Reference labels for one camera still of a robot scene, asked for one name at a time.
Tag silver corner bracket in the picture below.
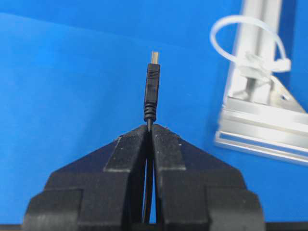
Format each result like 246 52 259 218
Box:
269 76 306 113

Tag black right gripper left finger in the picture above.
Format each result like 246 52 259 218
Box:
23 125 148 231

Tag white zip tie loop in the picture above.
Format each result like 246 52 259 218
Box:
209 15 291 79

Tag silver aluminium extrusion frame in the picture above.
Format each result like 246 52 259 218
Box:
215 0 308 165

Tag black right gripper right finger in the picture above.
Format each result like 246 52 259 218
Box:
152 125 265 231

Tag black USB cable wire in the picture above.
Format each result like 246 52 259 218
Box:
143 51 161 224

